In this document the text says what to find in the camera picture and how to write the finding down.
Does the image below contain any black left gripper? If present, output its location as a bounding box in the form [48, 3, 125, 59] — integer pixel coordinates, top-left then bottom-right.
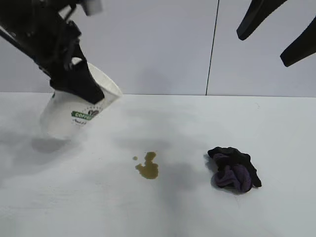
[27, 21, 105, 105]

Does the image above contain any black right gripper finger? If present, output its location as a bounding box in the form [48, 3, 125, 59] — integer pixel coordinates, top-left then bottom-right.
[236, 0, 279, 41]
[280, 24, 316, 67]

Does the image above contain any white paper coffee cup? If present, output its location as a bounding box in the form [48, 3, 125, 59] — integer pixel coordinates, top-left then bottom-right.
[39, 63, 123, 141]

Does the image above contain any black purple cloth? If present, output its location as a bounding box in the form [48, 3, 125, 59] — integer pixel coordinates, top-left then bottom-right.
[207, 146, 262, 194]

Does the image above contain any brown coffee puddle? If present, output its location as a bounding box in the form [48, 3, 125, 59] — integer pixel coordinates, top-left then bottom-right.
[135, 151, 159, 180]

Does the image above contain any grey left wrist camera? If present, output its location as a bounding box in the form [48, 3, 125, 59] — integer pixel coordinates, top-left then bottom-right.
[83, 0, 103, 16]

